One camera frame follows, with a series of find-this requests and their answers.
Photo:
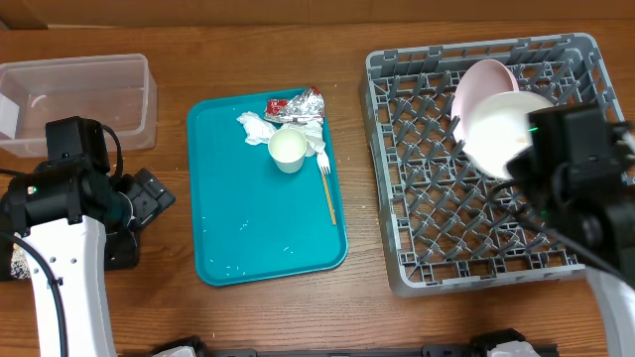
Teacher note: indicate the black rectangular waste tray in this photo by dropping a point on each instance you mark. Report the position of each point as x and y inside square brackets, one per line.
[121, 252]

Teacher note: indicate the wooden chopstick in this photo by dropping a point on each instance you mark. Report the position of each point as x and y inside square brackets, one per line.
[328, 199]

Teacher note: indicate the white round plate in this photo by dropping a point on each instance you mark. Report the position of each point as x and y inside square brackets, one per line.
[485, 78]

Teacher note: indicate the clear plastic storage bin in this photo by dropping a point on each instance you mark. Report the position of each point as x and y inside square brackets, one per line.
[118, 91]

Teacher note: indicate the white plastic fork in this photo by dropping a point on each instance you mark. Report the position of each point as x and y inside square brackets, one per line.
[322, 157]

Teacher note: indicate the crumpled silver foil wrapper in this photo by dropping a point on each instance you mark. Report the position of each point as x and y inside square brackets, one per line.
[303, 109]

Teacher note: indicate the pile of rice and peanuts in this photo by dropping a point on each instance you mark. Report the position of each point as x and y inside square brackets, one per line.
[19, 268]

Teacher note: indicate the crumpled white napkin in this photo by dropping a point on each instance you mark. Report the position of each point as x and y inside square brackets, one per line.
[260, 131]

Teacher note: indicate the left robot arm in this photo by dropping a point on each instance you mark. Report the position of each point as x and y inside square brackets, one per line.
[74, 217]

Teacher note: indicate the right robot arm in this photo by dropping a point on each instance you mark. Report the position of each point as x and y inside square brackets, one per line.
[599, 230]

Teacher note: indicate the teal plastic serving tray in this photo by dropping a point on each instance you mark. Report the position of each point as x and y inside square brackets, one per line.
[250, 221]

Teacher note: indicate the white bowl with peanuts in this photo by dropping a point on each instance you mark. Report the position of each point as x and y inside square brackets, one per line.
[498, 130]

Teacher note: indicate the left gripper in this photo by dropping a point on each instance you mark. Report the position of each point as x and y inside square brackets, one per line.
[149, 195]

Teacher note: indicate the white paper cup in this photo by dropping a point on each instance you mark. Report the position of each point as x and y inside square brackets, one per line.
[288, 147]

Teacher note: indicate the grey plastic dishwasher rack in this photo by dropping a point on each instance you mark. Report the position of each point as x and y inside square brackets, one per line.
[440, 234]

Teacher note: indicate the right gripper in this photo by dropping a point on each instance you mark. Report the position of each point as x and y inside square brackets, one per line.
[521, 168]

